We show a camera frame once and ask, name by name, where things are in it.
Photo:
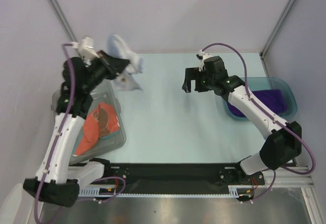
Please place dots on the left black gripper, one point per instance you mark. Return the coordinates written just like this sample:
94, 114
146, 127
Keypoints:
114, 65

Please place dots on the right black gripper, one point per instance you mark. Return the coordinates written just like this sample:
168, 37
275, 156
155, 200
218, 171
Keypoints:
199, 79

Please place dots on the light blue paw towel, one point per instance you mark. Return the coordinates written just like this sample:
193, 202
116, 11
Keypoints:
118, 48

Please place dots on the purple towel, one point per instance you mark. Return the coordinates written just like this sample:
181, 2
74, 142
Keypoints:
273, 99

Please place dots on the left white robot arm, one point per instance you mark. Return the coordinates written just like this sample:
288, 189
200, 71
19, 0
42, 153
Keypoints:
51, 183

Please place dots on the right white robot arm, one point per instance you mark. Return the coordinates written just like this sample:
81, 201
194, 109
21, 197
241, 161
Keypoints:
282, 139

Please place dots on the orange towel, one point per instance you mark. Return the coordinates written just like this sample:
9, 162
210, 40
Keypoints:
100, 123

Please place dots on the clear plastic bin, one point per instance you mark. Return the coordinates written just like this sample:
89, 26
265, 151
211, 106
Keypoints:
77, 138

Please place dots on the teal plastic tray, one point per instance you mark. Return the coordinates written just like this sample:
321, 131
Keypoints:
273, 83

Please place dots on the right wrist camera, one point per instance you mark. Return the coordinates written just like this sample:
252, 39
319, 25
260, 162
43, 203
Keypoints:
202, 56

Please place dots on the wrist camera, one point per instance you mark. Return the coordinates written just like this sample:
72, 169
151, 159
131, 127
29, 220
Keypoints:
85, 47
202, 56

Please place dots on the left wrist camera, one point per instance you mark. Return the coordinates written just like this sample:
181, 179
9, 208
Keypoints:
85, 47

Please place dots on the left aluminium frame post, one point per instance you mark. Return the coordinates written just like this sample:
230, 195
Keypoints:
56, 8

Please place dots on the aluminium frame post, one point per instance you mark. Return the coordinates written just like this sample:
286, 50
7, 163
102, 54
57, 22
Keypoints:
56, 8
281, 20

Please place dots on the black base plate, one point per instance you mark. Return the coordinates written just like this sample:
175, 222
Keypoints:
178, 178

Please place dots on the white slotted cable duct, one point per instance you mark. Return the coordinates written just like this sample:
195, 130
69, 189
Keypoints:
103, 192

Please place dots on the aluminium front rail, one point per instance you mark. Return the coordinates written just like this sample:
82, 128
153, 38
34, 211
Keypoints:
284, 178

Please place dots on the right aluminium frame post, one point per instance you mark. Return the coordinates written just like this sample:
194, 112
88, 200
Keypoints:
281, 20

